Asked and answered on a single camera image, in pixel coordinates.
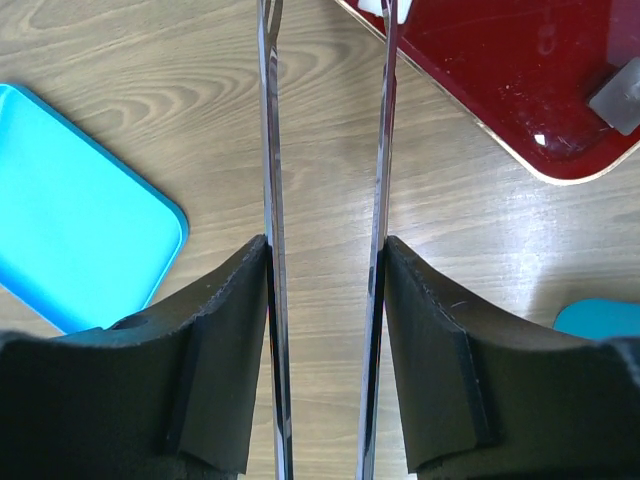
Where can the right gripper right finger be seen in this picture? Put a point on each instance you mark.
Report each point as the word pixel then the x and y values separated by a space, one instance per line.
pixel 485 394

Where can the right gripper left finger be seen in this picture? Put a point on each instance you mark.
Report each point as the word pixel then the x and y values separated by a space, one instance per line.
pixel 166 393

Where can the blue box lid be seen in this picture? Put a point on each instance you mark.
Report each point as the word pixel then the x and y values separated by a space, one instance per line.
pixel 85 240

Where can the metal tongs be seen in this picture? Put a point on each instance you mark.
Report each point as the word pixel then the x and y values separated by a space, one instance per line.
pixel 269 15

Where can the blue chocolate box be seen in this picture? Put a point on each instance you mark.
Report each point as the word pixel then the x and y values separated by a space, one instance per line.
pixel 598 319

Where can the clear square chocolate mould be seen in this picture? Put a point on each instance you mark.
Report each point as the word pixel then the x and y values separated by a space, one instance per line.
pixel 617 101

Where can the white square chocolate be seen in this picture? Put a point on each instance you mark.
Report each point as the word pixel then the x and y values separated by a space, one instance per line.
pixel 380 8

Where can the red tray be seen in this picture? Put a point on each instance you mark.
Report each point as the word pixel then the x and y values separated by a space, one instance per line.
pixel 526 71

